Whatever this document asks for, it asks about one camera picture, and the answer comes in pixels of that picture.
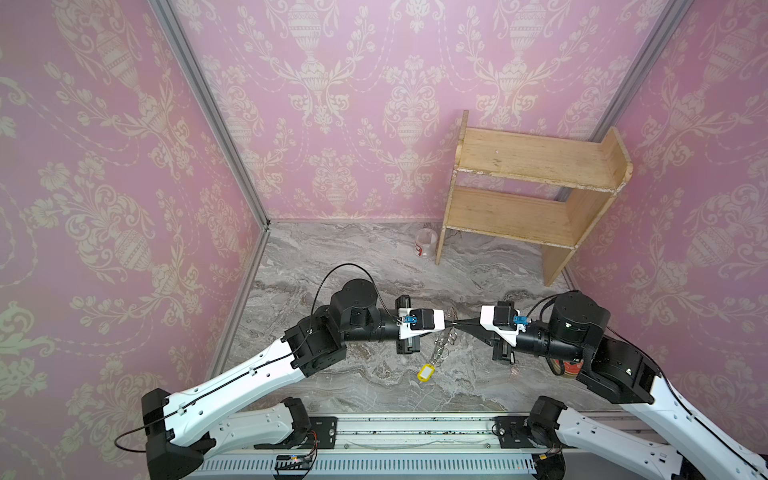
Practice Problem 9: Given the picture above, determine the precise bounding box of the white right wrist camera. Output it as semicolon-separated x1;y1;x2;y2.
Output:
479;305;530;348

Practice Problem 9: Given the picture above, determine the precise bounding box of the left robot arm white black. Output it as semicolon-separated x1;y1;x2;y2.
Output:
141;279;445;479

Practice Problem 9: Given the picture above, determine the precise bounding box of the clear plastic cup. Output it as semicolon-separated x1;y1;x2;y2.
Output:
415;228;439;258

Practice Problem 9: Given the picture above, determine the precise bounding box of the aluminium corner post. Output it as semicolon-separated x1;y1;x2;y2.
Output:
148;0;270;231
554;0;694;202

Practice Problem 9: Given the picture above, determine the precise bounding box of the red round tin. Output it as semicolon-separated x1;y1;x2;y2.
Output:
554;360;583;378

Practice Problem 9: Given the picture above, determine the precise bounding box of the wooden two-tier shelf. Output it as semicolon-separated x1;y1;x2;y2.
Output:
436;111;633;286

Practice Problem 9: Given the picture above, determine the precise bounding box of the aluminium corner post right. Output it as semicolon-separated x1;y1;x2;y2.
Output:
554;0;694;202

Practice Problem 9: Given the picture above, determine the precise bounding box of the aluminium corner post left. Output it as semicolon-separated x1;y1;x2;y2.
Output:
148;0;270;231

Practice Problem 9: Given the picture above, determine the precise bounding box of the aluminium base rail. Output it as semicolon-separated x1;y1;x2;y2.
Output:
157;411;673;480

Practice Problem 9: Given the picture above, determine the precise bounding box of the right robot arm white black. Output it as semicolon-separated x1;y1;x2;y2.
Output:
454;290;767;479

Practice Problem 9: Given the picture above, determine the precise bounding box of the yellow key tag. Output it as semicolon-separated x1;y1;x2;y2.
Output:
417;363;435;383

